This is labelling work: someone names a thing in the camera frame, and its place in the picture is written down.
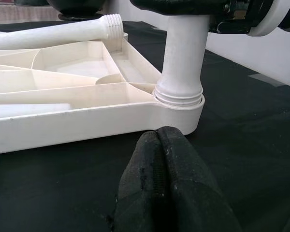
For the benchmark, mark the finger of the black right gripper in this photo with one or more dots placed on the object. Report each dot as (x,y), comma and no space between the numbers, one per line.
(178,7)

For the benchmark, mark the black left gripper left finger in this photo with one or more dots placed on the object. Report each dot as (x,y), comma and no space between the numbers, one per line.
(140,183)

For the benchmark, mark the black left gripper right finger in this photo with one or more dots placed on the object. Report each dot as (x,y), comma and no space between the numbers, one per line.
(191,188)

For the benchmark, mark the white plastic table top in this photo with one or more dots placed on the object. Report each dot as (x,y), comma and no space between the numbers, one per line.
(62,125)

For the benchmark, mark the grey tape piece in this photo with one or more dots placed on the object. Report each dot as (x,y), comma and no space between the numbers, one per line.
(265,79)

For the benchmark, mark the black tablecloth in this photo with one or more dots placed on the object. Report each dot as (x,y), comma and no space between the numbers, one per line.
(38,188)

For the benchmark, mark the beige striped table cloth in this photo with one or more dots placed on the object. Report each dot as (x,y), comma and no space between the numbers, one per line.
(19,14)

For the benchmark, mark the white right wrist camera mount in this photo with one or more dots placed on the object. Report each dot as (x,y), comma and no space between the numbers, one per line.
(268,21)

